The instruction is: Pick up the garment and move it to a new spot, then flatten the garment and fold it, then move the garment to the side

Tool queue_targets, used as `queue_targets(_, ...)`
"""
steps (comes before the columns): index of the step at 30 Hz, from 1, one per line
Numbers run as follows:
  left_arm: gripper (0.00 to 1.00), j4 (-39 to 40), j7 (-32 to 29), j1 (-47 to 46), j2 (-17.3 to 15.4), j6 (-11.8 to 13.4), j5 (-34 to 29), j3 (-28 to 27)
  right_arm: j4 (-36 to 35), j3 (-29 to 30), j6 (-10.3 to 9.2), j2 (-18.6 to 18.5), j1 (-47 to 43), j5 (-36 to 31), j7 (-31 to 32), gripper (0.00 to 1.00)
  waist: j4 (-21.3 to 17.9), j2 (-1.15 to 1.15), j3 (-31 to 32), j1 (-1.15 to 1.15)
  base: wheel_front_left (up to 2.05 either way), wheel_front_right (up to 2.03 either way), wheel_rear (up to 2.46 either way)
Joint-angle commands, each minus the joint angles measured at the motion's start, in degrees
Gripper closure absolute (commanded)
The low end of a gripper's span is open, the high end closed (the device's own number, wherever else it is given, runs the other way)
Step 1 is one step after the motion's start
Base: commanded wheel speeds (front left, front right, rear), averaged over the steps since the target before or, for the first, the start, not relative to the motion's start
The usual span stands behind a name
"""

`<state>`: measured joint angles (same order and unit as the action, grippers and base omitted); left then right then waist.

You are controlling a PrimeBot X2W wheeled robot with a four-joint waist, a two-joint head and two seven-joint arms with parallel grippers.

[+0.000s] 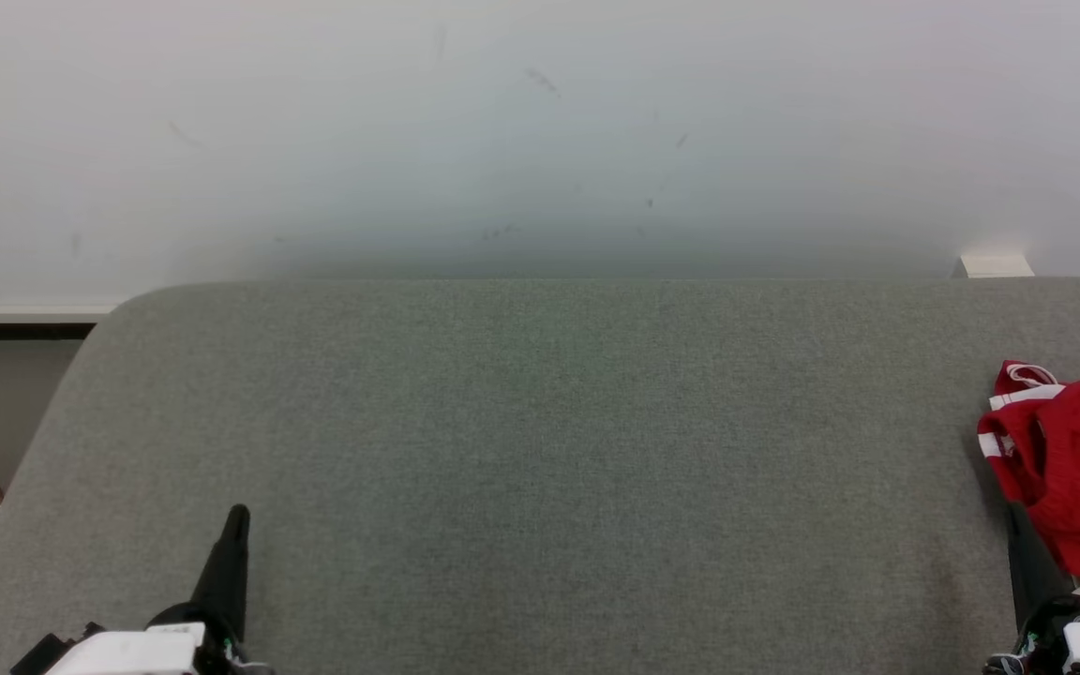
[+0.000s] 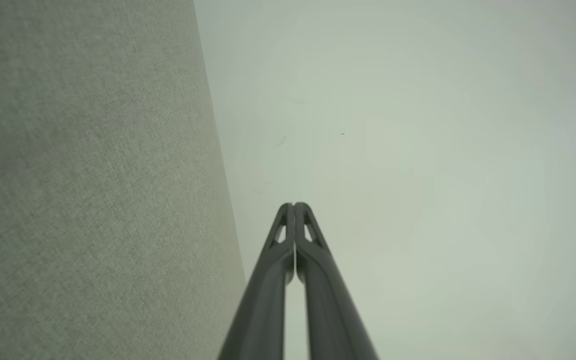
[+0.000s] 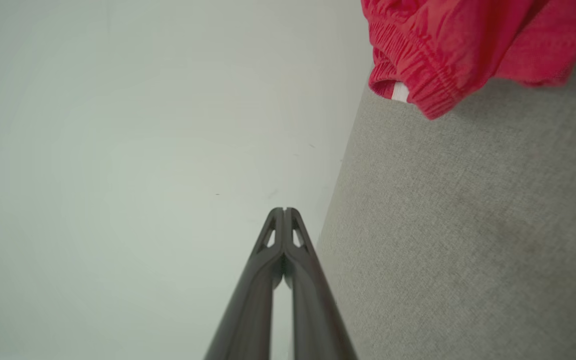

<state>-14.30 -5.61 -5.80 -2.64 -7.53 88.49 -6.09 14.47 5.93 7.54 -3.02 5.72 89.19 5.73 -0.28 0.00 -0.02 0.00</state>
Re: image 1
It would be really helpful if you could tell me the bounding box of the white wall box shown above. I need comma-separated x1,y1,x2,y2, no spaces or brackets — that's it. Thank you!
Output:
957,253,1035,279

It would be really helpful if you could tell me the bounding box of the black white baseboard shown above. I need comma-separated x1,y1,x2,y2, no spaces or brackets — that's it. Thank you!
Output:
0,302,119,340

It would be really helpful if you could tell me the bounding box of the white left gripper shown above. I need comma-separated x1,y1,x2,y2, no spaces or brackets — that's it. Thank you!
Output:
43,504,271,675

